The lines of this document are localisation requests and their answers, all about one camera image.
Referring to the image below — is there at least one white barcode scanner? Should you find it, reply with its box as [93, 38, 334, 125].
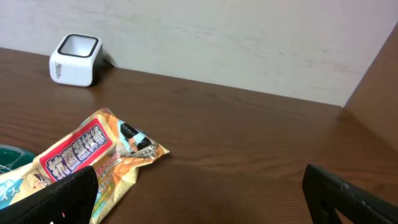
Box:
[49, 34, 103, 87]

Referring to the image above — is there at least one blue Listerine mouthwash bottle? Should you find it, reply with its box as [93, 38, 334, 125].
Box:
[0, 144, 35, 174]

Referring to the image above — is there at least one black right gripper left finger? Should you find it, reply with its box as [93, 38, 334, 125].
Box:
[1, 166, 98, 224]

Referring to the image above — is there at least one yellow wet wipes packet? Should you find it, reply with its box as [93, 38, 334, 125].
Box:
[1, 108, 169, 223]

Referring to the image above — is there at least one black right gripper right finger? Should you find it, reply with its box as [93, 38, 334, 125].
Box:
[302, 164, 397, 223]

